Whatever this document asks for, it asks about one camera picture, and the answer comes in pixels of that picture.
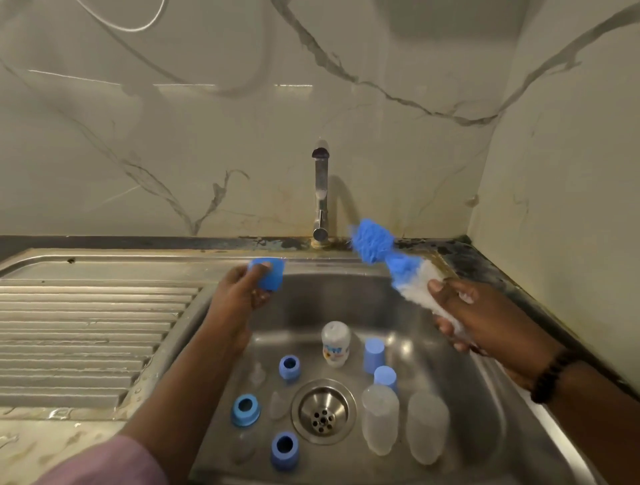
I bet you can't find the person's right hand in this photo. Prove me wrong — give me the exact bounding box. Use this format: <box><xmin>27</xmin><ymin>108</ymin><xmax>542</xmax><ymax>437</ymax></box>
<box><xmin>427</xmin><ymin>276</ymin><xmax>566</xmax><ymax>391</ymax></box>

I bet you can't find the person's left hand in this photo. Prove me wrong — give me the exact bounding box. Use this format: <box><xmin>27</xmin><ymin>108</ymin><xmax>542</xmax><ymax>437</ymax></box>
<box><xmin>204</xmin><ymin>262</ymin><xmax>273</xmax><ymax>353</ymax></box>

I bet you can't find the dark blue dome cap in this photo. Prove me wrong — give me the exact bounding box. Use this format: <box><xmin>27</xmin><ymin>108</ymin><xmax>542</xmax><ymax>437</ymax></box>
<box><xmin>248</xmin><ymin>256</ymin><xmax>286</xmax><ymax>293</ymax></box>

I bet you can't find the cartoon print baby bottle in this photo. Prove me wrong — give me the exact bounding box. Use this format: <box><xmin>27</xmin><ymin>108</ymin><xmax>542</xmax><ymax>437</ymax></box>
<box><xmin>320</xmin><ymin>320</ymin><xmax>353</xmax><ymax>368</ymax></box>

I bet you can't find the blue cylindrical bottle cap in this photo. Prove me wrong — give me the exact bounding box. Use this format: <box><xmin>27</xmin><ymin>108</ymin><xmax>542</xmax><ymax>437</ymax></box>
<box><xmin>373</xmin><ymin>364</ymin><xmax>399</xmax><ymax>391</ymax></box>
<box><xmin>362</xmin><ymin>336</ymin><xmax>387</xmax><ymax>376</ymax></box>

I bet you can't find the translucent bottle front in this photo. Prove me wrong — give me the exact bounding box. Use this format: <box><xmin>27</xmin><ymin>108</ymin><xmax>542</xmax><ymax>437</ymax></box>
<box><xmin>406</xmin><ymin>390</ymin><xmax>451</xmax><ymax>466</ymax></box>

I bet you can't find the translucent bottle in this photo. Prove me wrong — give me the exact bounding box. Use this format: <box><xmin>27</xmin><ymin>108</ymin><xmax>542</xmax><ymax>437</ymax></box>
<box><xmin>360</xmin><ymin>384</ymin><xmax>401</xmax><ymax>457</ymax></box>
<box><xmin>406</xmin><ymin>390</ymin><xmax>451</xmax><ymax>466</ymax></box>

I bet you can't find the blue and white bottle brush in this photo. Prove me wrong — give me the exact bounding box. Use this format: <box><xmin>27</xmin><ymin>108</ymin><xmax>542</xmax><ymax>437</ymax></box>
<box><xmin>350</xmin><ymin>218</ymin><xmax>473</xmax><ymax>343</ymax></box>

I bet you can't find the person's left forearm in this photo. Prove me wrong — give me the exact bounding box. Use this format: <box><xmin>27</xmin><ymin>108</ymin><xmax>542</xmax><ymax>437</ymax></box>
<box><xmin>120</xmin><ymin>334</ymin><xmax>251</xmax><ymax>485</ymax></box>

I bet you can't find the metal sink drain strainer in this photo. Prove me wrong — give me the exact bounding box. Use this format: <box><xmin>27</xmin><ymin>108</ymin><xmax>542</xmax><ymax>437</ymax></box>
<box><xmin>290</xmin><ymin>378</ymin><xmax>358</xmax><ymax>446</ymax></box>

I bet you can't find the chrome sink faucet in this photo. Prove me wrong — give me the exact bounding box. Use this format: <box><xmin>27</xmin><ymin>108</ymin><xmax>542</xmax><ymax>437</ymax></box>
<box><xmin>310</xmin><ymin>147</ymin><xmax>331</xmax><ymax>247</ymax></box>

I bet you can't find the stainless steel sink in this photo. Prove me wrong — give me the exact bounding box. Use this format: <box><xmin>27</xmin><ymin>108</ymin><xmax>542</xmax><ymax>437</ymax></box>
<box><xmin>0</xmin><ymin>248</ymin><xmax>601</xmax><ymax>485</ymax></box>

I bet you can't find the pink shirt sleeve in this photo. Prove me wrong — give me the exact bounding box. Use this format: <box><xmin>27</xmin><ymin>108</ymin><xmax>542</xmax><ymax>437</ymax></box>
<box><xmin>35</xmin><ymin>434</ymin><xmax>171</xmax><ymax>485</ymax></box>

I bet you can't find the black bead bracelet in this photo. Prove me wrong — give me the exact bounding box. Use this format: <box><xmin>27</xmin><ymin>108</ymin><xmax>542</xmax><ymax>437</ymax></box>
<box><xmin>530</xmin><ymin>348</ymin><xmax>582</xmax><ymax>405</ymax></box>

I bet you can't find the white cable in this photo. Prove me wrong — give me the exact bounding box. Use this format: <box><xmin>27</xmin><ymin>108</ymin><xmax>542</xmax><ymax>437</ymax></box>
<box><xmin>75</xmin><ymin>0</ymin><xmax>167</xmax><ymax>34</ymax></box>

